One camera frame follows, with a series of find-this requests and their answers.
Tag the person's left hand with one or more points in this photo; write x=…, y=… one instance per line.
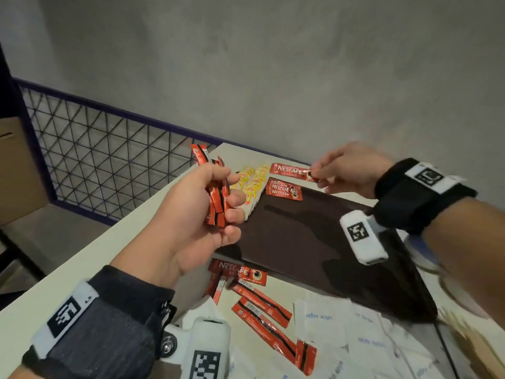
x=177, y=224

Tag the person's right hand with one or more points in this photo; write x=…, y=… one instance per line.
x=351, y=169

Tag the brown plastic tray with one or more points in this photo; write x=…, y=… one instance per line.
x=307, y=240

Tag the red Nescafe coffee sachets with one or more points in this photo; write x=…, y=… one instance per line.
x=260, y=307

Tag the pile of white sugar packets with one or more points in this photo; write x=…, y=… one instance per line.
x=335, y=323

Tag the bundle of wooden stir sticks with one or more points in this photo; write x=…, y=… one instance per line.
x=477, y=347

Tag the person's right forearm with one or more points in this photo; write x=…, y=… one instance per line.
x=469, y=248

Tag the black wristband white markers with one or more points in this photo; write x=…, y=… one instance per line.
x=418, y=197
x=106, y=319

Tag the blue and white bowl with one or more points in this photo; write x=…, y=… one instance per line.
x=418, y=248

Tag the purple metal mesh railing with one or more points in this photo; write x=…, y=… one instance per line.
x=98, y=153

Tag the black metal table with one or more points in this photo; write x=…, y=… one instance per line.
x=15, y=256

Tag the dark cabinet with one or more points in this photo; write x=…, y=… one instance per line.
x=4, y=86

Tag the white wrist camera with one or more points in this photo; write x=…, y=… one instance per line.
x=363, y=236
x=205, y=351

